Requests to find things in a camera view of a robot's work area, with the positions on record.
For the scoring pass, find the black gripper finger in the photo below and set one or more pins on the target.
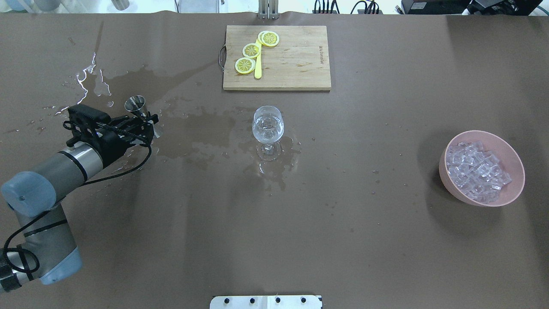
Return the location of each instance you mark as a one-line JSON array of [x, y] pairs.
[[126, 122], [141, 136]]

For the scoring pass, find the wooden cutting board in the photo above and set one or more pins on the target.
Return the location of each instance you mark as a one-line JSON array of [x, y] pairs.
[[300, 61]]

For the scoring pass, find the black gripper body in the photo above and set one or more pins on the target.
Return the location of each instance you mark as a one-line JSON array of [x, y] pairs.
[[112, 142]]

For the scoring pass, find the lemon slice middle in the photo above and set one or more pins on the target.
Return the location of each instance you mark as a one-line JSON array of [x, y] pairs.
[[252, 50]]

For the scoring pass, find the clear wine glass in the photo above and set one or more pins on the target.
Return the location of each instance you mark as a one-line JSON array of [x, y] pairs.
[[268, 129]]

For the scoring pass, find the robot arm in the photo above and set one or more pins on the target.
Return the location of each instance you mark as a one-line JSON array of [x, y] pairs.
[[44, 247]]

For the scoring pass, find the clear ice cubes pile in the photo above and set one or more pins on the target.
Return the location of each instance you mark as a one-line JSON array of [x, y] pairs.
[[476, 171]]

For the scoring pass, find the lemon slice lower left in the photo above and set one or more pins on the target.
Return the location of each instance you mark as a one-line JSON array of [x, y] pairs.
[[245, 65]]

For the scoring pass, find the pink bowl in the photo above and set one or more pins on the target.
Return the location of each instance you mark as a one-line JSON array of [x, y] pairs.
[[510, 161]]

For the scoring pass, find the aluminium frame post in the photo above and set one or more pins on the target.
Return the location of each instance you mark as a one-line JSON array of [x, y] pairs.
[[268, 9]]

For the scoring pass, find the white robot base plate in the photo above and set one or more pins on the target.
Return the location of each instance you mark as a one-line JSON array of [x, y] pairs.
[[267, 302]]

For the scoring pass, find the yellow plastic knife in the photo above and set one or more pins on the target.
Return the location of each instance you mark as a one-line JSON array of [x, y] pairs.
[[258, 67]]

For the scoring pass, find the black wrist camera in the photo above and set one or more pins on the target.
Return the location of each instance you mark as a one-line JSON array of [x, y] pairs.
[[84, 122]]

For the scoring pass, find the steel jigger cup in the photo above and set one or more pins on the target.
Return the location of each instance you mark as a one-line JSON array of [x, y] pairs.
[[136, 105]]

